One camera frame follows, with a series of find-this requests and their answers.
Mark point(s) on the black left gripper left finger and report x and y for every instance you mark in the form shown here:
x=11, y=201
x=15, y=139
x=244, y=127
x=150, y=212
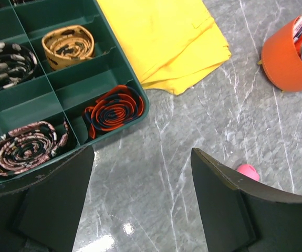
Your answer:
x=45, y=205

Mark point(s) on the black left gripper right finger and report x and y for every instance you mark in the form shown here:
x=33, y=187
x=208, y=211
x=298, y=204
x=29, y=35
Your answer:
x=241, y=214

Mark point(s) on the orange round divided container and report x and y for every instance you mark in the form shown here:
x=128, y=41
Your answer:
x=281, y=59

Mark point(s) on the green compartment tray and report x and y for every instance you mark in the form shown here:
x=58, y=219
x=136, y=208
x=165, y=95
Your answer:
x=63, y=95

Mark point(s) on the orange navy rolled tie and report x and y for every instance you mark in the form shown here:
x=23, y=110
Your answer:
x=113, y=110

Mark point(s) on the black white rolled tie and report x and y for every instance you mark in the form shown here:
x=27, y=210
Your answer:
x=18, y=64

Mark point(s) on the yellow black rolled tie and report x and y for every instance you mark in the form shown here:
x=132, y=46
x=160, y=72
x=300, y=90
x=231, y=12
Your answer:
x=68, y=46

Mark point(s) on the yellow folded cloth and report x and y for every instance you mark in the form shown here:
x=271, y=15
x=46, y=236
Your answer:
x=171, y=45

